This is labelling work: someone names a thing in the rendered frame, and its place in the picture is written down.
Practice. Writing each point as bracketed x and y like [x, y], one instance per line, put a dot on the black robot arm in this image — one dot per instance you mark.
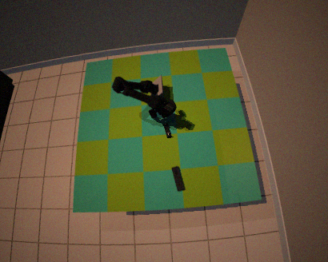
[157, 102]

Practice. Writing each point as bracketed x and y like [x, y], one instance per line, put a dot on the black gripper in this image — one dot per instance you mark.
[154, 111]

